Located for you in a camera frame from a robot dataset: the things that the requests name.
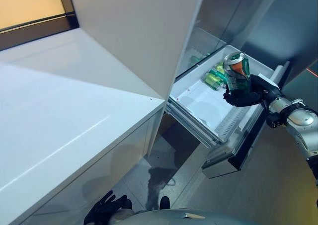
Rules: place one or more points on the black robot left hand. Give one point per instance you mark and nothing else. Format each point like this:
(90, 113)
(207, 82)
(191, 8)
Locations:
(104, 210)

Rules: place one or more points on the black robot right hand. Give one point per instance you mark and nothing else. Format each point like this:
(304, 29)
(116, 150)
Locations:
(244, 99)

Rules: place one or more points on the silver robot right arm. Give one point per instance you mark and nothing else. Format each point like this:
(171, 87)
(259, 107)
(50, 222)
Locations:
(298, 120)

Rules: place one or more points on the white fridge drawer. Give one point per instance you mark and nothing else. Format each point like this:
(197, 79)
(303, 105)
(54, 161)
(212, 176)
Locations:
(198, 103)

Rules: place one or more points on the steel fridge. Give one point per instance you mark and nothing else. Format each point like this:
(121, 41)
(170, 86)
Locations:
(248, 11)

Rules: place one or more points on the robot right leg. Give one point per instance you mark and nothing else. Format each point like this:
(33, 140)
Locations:
(164, 203)

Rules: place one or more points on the silver robot torso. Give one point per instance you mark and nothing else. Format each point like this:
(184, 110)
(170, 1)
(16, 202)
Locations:
(174, 218)

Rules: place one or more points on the white counter cabinet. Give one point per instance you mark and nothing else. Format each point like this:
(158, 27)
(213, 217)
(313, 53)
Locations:
(62, 123)

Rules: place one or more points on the tall white cabinet panel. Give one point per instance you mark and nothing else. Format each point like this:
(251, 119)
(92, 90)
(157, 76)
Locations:
(136, 36)

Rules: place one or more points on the dark framed window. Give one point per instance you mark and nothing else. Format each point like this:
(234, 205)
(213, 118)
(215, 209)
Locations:
(24, 6)

